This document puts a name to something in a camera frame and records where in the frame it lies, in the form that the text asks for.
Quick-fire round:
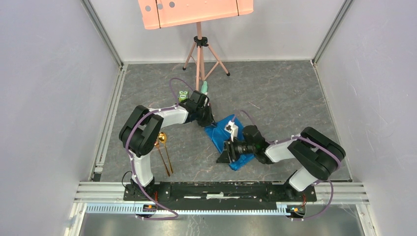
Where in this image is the gold fork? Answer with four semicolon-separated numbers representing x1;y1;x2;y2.
154;141;171;177

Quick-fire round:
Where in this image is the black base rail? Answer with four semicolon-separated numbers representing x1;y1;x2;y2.
123;181;317;211

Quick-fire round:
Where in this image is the blue cloth napkin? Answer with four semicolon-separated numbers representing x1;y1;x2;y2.
205;115;255;171

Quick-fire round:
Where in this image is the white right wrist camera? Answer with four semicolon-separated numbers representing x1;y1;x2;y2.
224;119;238;142

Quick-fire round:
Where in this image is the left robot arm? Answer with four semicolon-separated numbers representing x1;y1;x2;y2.
119;90;215;201

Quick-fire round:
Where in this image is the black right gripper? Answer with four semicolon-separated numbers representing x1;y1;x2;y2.
216;136;256;164

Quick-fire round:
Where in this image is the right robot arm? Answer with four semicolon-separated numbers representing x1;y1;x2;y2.
216;123;346;201

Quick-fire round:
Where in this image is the pink music stand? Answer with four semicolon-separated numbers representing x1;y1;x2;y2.
138;0;254;90

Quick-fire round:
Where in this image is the green owl toy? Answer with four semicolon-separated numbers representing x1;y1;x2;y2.
178;90;189;103

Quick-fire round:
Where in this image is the mint green flashlight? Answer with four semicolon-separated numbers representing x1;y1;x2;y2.
200;81;208;95

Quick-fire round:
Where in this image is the gold spoon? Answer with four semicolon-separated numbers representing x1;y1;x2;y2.
158;132;174;174

